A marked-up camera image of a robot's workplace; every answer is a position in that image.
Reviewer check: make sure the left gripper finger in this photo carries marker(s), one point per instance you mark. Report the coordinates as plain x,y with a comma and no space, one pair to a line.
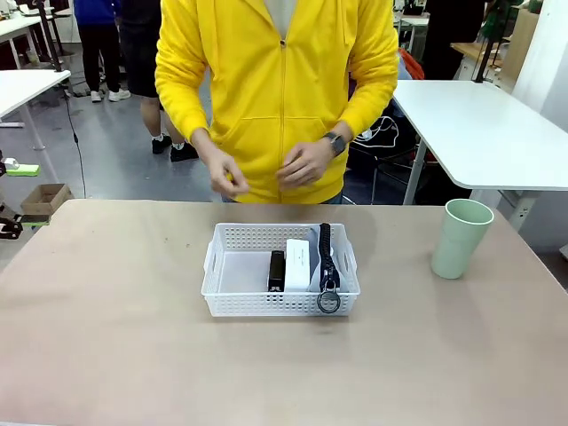
26,224
24,170

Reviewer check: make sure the black rectangular box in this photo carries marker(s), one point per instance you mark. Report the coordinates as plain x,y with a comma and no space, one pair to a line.
276,270

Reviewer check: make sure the white rectangular box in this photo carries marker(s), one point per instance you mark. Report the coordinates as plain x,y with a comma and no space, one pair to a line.
297,266

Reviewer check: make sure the person's left forearm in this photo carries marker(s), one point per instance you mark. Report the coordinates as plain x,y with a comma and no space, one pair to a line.
373,102

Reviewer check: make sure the person's right forearm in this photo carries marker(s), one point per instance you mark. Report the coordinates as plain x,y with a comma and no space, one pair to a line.
179,102

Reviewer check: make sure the white perforated plastic basket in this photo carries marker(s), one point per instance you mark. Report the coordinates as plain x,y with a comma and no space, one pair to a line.
248,306

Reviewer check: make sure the person's right hand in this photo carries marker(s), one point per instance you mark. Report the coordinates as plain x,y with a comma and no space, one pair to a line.
219,171

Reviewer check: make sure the person's left hand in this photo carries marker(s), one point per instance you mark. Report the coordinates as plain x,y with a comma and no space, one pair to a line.
306,166

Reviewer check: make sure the brown cardboard box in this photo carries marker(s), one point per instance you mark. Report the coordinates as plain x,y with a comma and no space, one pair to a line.
44,199

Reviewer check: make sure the small white side table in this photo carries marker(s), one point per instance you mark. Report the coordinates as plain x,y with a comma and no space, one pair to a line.
26,89

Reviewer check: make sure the black clamp pole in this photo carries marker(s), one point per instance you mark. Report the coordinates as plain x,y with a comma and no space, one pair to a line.
51,35

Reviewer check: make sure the bystander in blue top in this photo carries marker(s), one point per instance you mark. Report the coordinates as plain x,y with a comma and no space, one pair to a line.
100,44

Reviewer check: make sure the bystander in black shorts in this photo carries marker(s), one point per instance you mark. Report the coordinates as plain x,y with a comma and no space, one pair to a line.
142,66

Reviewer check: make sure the person in yellow hoodie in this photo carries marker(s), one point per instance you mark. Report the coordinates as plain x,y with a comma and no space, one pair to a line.
275,80

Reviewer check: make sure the black wrist watch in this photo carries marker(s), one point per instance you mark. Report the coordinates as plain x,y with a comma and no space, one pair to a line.
336,144

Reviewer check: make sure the pale green plastic cup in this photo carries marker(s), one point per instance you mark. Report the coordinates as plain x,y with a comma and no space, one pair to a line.
459,244

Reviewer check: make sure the large white side table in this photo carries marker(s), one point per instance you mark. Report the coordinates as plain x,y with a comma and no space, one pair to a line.
470,133

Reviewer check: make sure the bystander in black clothes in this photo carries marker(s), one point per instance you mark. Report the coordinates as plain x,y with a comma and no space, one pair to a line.
452,35

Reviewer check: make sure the wooden background table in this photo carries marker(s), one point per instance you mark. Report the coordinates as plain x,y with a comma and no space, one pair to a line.
475,49

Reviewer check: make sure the black lamp pole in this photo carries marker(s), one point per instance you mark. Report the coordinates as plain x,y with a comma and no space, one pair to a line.
486,62

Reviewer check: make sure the tall cardboard carton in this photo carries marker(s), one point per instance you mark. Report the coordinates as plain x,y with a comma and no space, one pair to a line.
521,40

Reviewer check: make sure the white partition panel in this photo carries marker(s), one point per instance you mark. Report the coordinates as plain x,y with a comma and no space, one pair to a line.
543,53

